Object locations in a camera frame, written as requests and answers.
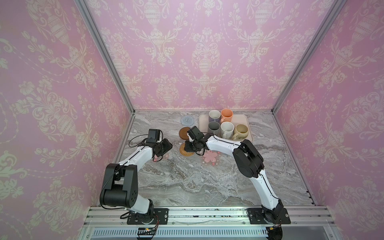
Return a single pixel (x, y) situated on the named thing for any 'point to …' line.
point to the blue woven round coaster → (187, 120)
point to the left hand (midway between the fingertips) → (171, 146)
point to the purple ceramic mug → (214, 115)
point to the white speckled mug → (227, 129)
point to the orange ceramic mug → (226, 115)
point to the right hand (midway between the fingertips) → (185, 148)
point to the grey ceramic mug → (214, 127)
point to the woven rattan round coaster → (184, 152)
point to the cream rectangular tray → (237, 119)
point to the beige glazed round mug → (241, 132)
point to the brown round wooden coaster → (183, 133)
